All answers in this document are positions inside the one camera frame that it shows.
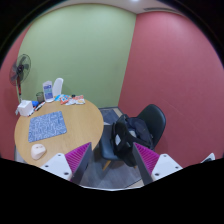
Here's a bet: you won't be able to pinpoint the white chair back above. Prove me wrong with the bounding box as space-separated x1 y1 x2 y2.
52 78 64 97

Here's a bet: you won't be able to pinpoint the white tissue box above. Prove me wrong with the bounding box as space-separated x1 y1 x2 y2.
18 100 33 116

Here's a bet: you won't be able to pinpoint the black standing fan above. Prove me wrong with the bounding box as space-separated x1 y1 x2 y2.
9 54 31 101

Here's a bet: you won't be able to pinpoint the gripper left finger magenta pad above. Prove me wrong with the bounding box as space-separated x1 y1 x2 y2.
41 142 92 184

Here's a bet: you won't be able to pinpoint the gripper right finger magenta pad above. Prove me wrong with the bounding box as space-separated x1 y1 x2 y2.
132 143 182 185

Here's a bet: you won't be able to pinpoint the black backpack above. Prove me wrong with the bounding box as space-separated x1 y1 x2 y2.
111 114 154 167

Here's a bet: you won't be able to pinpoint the black marker pen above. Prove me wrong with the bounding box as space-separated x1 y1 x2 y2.
35 102 46 111

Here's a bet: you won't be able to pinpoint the blue patterned mouse pad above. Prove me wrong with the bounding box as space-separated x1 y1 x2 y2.
28 111 67 142

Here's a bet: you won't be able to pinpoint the black chair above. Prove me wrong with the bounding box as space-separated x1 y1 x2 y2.
99 104 166 169

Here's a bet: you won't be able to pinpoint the round wooden table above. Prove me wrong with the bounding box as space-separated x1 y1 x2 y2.
14 100 104 167

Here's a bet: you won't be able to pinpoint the dark green cup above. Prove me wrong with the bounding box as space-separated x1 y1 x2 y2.
36 92 44 103

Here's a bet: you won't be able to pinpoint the colourful snack packets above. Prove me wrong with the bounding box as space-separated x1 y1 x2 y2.
55 94 85 105

